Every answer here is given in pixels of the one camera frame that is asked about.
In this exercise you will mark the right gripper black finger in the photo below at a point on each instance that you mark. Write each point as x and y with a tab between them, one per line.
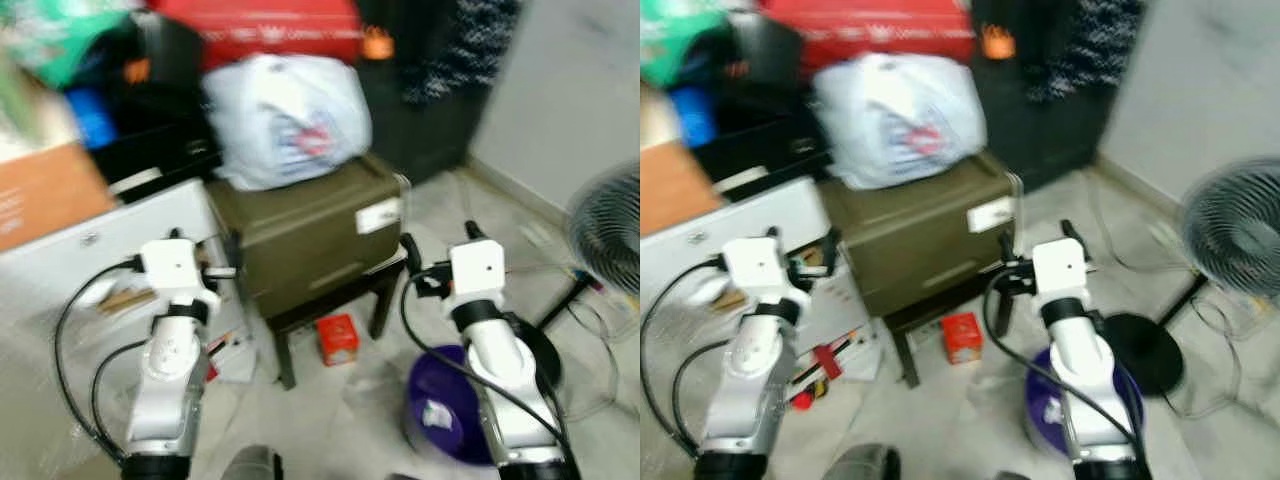
1071	232
475	232
411	255
1007	253

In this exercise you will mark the olive green storage box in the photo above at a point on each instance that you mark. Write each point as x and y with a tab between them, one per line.
910	230
300	230

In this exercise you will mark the small red box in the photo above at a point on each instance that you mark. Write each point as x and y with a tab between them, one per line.
338	340
962	338

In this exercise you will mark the dark wooden stool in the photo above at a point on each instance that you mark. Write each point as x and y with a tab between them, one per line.
285	340
903	340

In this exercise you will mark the brown cardboard box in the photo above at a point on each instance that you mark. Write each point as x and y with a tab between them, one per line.
675	190
50	195

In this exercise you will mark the black wardrobe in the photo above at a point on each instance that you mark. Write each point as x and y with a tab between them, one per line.
420	130
1040	130

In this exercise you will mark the black crate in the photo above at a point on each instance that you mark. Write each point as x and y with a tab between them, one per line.
760	110
160	120

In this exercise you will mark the purple plastic bin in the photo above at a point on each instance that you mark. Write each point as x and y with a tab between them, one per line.
1045	400
440	400

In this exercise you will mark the black standing fan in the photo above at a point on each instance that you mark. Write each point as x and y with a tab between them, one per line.
1235	220
610	230

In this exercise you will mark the blue container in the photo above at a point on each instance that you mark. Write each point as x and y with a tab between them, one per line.
693	118
92	120

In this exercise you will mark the white plastic bag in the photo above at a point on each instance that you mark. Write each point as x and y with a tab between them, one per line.
285	120
895	120

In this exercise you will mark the black white knit garment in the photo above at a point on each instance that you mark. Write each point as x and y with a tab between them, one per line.
1085	50
460	50

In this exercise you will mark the robot left leg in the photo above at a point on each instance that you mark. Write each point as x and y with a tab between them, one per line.
250	465
860	463

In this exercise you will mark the green bag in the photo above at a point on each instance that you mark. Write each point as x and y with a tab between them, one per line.
690	40
60	40

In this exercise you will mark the large red printed box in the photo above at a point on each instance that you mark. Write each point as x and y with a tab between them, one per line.
870	30
260	30

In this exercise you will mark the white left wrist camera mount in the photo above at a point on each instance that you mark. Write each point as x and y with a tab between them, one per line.
755	270
170	270

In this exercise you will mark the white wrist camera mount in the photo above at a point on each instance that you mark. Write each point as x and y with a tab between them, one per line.
478	275
1060	275
755	270
170	270

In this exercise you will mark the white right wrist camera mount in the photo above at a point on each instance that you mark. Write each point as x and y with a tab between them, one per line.
1060	275
478	275

